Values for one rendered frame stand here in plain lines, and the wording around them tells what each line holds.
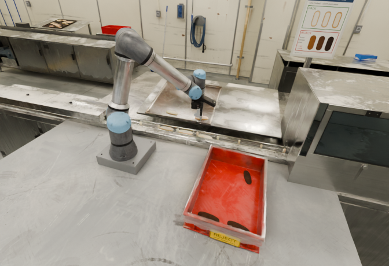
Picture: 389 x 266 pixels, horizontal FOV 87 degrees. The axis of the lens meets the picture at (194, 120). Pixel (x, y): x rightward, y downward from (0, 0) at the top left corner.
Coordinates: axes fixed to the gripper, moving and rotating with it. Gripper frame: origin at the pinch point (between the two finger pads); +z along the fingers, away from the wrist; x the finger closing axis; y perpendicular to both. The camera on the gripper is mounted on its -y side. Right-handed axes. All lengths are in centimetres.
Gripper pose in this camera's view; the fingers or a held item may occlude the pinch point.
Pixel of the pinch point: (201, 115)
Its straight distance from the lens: 147.3
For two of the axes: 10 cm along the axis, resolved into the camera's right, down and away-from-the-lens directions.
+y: -9.9, -0.7, 0.8
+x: -1.0, 6.6, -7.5
